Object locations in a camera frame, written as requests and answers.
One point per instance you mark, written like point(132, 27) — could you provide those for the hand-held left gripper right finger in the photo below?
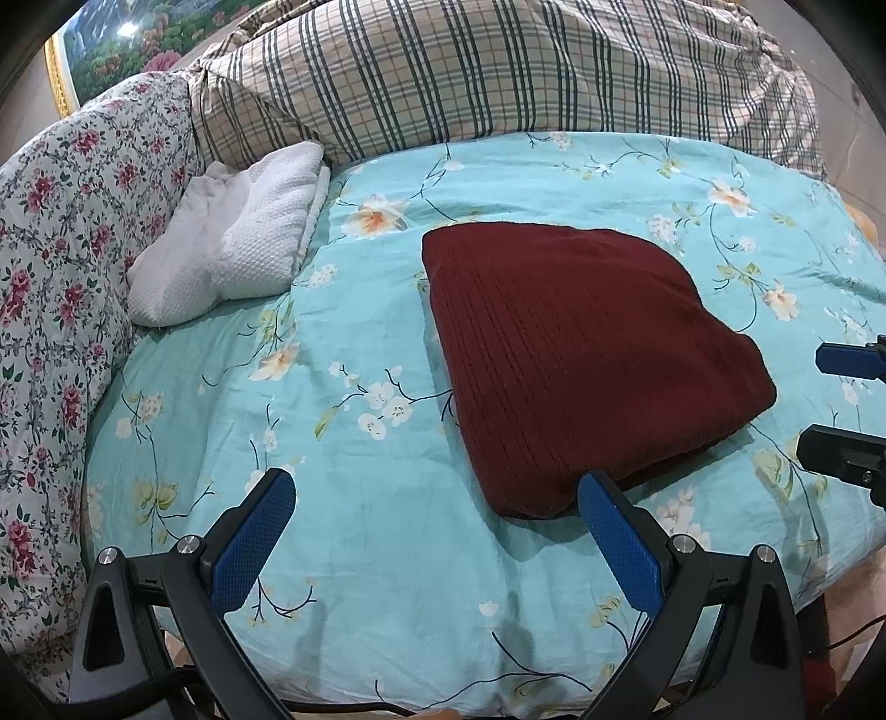
point(619, 547)

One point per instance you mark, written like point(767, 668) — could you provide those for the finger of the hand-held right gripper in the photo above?
point(848, 360)
point(837, 453)

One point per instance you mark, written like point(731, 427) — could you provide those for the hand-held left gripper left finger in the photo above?
point(253, 540)

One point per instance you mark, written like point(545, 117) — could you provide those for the dark red knitted sweater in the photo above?
point(574, 360)

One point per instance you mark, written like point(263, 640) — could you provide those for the light blue floral bed sheet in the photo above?
point(346, 450)

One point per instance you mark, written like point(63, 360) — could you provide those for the white textured towel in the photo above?
point(235, 235)

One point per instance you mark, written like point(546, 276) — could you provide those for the white red-flowered quilt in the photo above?
point(62, 242)

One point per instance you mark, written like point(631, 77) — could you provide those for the plaid checked pillow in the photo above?
point(484, 69)

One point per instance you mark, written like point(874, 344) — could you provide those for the framed landscape painting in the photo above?
point(138, 34)

